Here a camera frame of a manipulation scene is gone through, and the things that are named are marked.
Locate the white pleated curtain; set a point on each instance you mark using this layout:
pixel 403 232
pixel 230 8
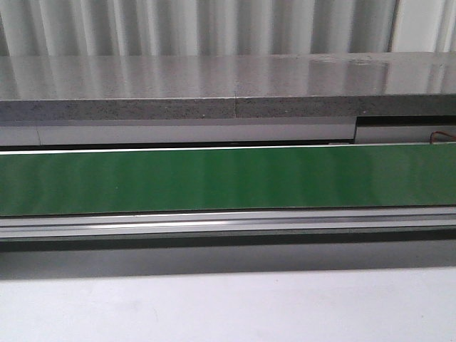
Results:
pixel 224 28

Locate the aluminium conveyor frame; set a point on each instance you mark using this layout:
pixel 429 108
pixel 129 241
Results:
pixel 301 220

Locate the grey stone shelf slab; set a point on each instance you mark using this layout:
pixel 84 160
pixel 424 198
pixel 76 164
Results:
pixel 37 88

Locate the green conveyor belt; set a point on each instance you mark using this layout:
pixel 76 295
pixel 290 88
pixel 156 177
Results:
pixel 49 182

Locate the grey metal rail channel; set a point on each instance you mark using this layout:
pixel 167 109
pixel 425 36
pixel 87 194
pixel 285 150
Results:
pixel 377 129

